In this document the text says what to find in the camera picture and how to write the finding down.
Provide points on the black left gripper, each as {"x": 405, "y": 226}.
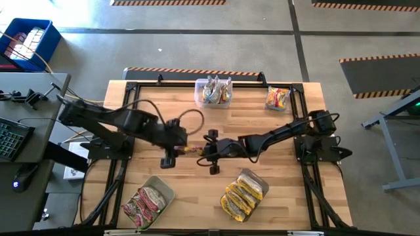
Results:
{"x": 170, "y": 136}

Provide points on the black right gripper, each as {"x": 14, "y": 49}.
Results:
{"x": 226, "y": 149}

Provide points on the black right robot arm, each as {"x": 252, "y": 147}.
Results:
{"x": 295, "y": 129}

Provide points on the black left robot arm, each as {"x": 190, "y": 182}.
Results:
{"x": 98, "y": 119}

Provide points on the white plastic bin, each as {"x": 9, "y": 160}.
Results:
{"x": 165, "y": 190}

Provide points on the clear plastic bin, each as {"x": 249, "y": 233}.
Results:
{"x": 197, "y": 98}

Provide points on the dark smoky plastic bin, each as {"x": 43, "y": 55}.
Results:
{"x": 262, "y": 183}

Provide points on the black hazard-striped floor mat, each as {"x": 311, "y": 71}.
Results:
{"x": 377, "y": 77}
{"x": 164, "y": 2}
{"x": 213, "y": 77}
{"x": 361, "y": 4}

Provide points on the white cardboard box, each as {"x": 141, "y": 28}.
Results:
{"x": 75, "y": 170}

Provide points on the black support beam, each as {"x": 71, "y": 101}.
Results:
{"x": 65, "y": 157}

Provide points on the small metal caster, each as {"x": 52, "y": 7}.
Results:
{"x": 45, "y": 215}

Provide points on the black computer mouse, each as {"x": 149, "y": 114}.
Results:
{"x": 24, "y": 175}

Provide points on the black desk clamp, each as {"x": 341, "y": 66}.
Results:
{"x": 33, "y": 97}

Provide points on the grey side table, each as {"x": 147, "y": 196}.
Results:
{"x": 19, "y": 209}

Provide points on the black backlit keyboard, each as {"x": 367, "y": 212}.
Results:
{"x": 10, "y": 141}

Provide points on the small black gadget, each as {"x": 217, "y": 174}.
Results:
{"x": 13, "y": 94}

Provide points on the blue plastic crate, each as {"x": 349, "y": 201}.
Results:
{"x": 49, "y": 36}

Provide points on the white pink box bundle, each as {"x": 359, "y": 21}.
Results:
{"x": 24, "y": 42}

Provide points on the black frame bracket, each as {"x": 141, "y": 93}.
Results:
{"x": 159, "y": 78}
{"x": 261, "y": 78}

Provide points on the black aluminium table frame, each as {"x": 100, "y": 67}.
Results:
{"x": 306, "y": 196}

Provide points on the grey desk leg frame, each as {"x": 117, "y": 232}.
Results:
{"x": 393, "y": 157}

